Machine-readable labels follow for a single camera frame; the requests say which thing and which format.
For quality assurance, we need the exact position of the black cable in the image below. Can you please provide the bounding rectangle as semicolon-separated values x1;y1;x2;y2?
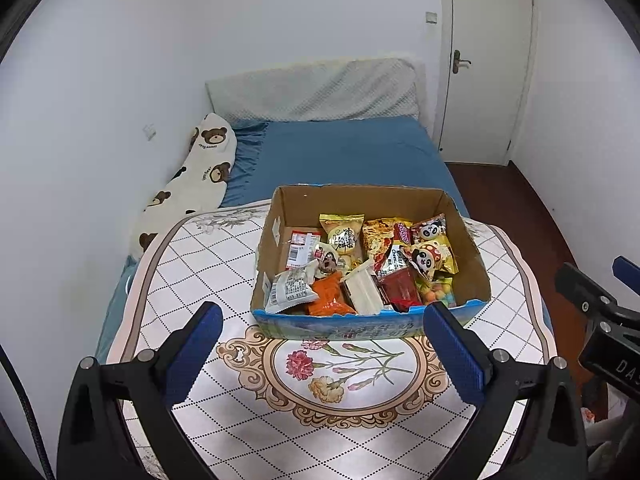
0;347;56;480

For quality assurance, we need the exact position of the orange snack packet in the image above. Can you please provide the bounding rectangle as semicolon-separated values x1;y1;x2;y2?
306;272;358;317

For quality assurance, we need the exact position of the colourful candy bag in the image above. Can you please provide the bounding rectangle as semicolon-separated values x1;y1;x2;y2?
415;275;457;308

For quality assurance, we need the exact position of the translucent white snack packet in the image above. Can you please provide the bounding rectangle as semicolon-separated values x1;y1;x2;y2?
345;262;388;316

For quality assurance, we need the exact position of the white door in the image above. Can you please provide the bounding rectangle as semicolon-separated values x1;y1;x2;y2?
439;0;540;166

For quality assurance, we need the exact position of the red white long snack packet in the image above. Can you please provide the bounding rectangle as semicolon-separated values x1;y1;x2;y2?
286;229;323;268

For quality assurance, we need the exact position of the yellow instant noodle packet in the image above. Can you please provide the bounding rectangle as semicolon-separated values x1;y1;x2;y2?
361;217;416;273

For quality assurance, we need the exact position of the white diamond pattern floral blanket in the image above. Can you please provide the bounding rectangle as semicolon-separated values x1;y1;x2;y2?
106;200;553;480

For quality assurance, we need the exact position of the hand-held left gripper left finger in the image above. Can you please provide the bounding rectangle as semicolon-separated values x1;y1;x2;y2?
56;301;224;480

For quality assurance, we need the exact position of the blue bed sheet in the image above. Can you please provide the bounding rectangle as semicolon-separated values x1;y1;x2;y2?
95;115;551;361

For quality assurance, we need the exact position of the yellow panda snack packet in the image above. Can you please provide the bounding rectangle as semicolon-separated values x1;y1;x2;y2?
400;240;458;281

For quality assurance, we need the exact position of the yellow cracker packet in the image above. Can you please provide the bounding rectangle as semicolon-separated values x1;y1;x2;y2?
319;213;366;268

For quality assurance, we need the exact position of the bear print long pillow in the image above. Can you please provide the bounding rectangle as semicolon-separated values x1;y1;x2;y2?
131;112;238;256

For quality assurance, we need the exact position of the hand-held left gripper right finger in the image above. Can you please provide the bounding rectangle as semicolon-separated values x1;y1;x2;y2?
423;302;587;480

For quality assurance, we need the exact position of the red panda snack packet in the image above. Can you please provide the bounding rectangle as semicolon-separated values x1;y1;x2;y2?
410;214;448;246

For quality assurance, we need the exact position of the grey quilted headboard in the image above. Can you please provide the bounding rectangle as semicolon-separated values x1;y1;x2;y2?
205;55;426;123

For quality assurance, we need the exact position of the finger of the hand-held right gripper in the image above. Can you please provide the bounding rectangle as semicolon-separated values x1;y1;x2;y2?
612;256;640;286
554;262;621;317

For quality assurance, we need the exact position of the dark red snack packet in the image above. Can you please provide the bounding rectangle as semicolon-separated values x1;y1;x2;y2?
377;267;426;311

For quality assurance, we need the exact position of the blue printed cardboard box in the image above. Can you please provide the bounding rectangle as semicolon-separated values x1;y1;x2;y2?
250;184;493;341

